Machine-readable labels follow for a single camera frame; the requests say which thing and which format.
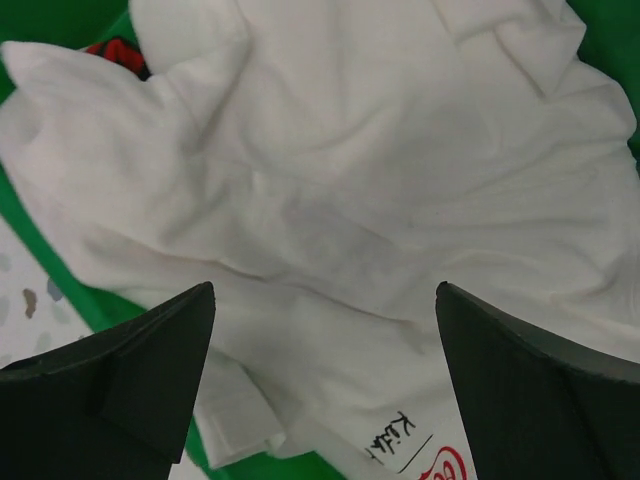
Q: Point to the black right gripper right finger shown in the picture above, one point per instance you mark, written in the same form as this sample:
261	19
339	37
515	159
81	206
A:
535	405

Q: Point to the red black garment in tray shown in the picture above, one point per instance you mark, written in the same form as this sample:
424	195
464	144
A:
123	52

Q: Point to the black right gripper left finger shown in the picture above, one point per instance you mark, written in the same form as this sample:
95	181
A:
114	405

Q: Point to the white t shirt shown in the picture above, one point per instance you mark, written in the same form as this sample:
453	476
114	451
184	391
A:
320	190

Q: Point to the green plastic tray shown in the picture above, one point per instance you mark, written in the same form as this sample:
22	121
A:
30	215

